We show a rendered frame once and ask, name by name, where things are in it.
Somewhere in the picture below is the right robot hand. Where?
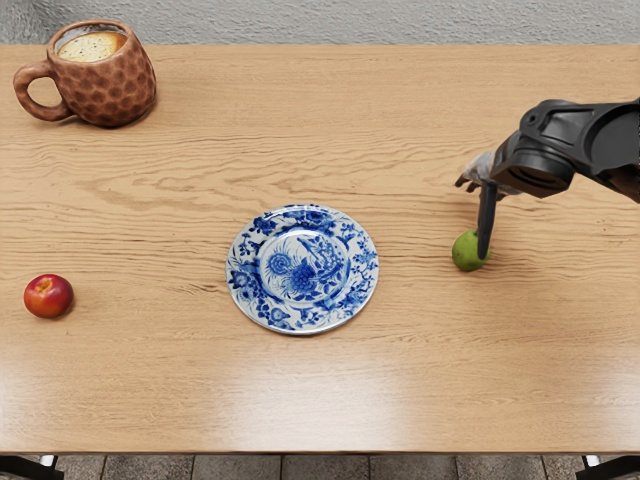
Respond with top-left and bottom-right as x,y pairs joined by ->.
454,151 -> 522,261

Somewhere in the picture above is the green fruit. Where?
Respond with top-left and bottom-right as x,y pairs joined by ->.
451,229 -> 492,273

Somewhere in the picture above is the blue and white patterned plate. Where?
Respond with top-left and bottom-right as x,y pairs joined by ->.
225,203 -> 380,336

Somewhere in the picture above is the brown dimpled ceramic mug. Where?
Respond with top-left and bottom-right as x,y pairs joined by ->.
12,19 -> 158,128

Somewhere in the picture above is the red apple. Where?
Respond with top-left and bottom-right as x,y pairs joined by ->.
23,273 -> 75,320

